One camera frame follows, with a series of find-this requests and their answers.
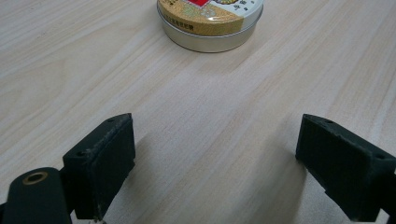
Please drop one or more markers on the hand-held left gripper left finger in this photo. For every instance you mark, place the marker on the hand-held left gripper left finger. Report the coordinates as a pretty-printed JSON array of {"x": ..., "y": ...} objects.
[{"x": 99, "y": 165}]

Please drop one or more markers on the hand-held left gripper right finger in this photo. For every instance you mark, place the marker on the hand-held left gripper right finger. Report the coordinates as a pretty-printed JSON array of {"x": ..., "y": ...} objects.
[{"x": 345, "y": 161}]

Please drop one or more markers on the round metal tin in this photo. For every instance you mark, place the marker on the round metal tin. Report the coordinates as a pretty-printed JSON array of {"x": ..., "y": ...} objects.
[{"x": 207, "y": 28}]

